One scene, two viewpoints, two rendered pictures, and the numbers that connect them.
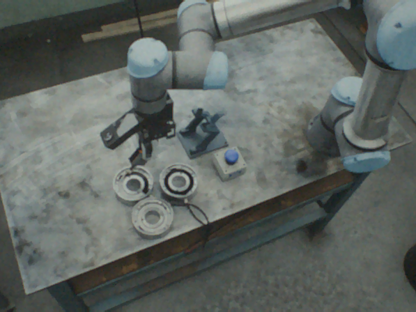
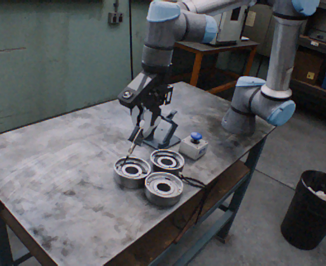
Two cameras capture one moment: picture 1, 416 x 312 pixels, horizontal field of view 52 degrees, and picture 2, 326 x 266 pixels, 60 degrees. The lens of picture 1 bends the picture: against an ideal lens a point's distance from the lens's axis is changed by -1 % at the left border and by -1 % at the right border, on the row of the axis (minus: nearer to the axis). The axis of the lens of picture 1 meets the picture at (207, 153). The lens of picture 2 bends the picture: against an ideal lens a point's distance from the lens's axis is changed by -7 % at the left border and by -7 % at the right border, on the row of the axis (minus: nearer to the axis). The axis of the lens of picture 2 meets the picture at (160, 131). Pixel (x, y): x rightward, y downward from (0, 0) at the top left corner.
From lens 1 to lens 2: 0.67 m
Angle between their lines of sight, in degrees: 33
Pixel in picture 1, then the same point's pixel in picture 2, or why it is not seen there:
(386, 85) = (293, 37)
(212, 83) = (210, 30)
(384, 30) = not seen: outside the picture
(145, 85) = (168, 28)
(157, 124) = (160, 87)
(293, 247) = (215, 252)
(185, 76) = (193, 23)
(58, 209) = (70, 204)
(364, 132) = (281, 85)
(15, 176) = (13, 189)
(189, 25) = not seen: hidden behind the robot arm
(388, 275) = (280, 246)
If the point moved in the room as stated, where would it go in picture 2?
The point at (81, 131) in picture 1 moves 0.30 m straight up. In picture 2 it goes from (61, 149) to (62, 57)
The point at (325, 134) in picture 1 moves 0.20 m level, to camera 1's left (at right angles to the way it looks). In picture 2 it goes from (241, 119) to (198, 118)
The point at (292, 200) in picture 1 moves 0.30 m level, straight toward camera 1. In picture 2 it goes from (224, 189) to (229, 239)
